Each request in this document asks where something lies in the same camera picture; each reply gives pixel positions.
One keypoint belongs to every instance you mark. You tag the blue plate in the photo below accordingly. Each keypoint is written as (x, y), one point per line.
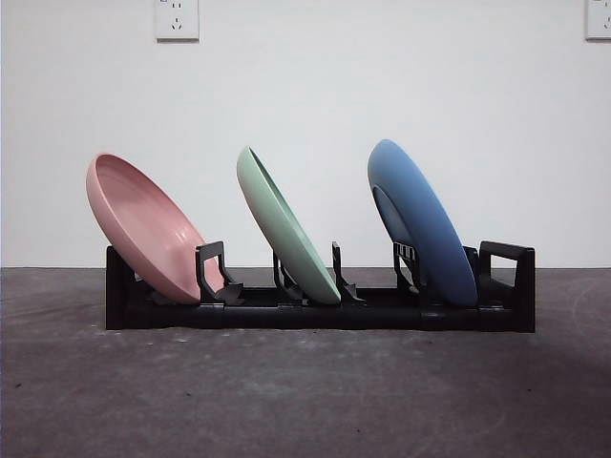
(420, 214)

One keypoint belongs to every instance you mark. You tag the pink plate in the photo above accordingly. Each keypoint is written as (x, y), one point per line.
(138, 224)

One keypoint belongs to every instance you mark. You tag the green plate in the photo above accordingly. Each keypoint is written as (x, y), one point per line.
(281, 238)

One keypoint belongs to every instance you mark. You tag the black plastic dish rack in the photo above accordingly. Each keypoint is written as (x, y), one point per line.
(286, 319)

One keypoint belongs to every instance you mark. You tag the white wall socket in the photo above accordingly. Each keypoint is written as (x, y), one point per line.
(176, 21)
(599, 19)

